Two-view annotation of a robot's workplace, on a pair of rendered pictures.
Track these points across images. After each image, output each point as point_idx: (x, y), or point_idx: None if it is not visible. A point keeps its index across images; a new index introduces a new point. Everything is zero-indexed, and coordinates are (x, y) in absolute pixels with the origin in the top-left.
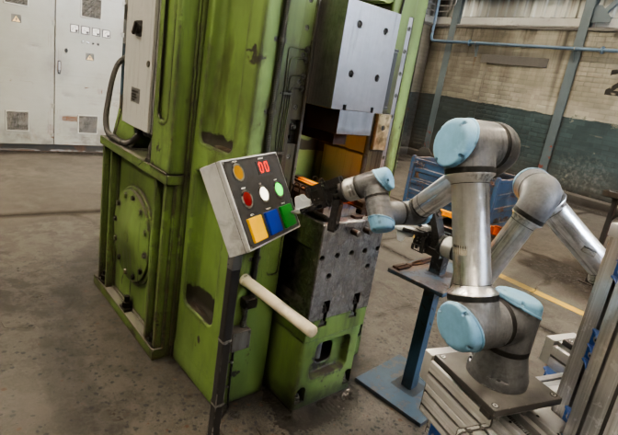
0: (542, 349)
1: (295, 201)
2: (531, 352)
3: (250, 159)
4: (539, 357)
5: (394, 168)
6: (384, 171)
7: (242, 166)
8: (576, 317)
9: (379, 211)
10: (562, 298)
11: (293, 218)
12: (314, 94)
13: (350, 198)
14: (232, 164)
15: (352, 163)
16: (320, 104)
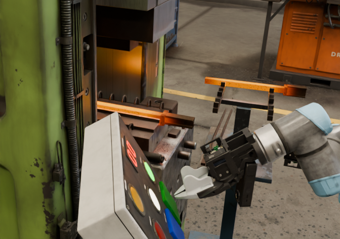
0: (278, 161)
1: (186, 184)
2: (274, 169)
3: (123, 157)
4: (282, 171)
5: (164, 47)
6: (325, 112)
7: (130, 183)
8: (275, 117)
9: (332, 170)
10: (255, 101)
11: (173, 200)
12: None
13: (275, 158)
14: (128, 193)
15: (127, 57)
16: (124, 5)
